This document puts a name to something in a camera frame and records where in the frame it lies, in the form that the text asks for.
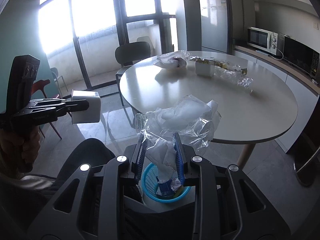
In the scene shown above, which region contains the blue snack wrapper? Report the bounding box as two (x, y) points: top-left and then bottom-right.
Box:
(156, 179), (175, 199)

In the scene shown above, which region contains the white plastic cup container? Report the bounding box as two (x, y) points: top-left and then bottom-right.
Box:
(71, 90), (101, 124)

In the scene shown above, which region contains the white red-print plastic bag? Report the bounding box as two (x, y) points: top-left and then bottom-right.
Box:
(153, 50), (190, 70)

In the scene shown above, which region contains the long clear food wrapper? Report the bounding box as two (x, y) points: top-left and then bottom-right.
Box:
(188, 56), (253, 89)

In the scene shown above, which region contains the person left hand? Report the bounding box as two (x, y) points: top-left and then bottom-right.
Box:
(1, 126), (41, 173)

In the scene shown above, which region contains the red chair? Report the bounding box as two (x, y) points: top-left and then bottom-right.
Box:
(31, 79), (63, 140)

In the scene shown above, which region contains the blue plastic waste basket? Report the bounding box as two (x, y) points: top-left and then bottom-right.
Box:
(141, 163), (191, 204)

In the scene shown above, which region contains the dark green chair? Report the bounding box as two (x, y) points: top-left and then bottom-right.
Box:
(115, 41), (151, 105)

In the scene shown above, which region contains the round white table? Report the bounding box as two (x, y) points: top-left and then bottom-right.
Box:
(119, 51), (298, 168)

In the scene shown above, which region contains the white microwave on counter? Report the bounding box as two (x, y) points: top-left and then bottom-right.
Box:
(247, 27), (279, 55)

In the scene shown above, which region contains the silver refrigerator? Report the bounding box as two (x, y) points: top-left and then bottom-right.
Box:
(200, 0), (232, 54)

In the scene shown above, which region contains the black oven on counter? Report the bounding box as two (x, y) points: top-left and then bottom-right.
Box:
(283, 36), (319, 79)

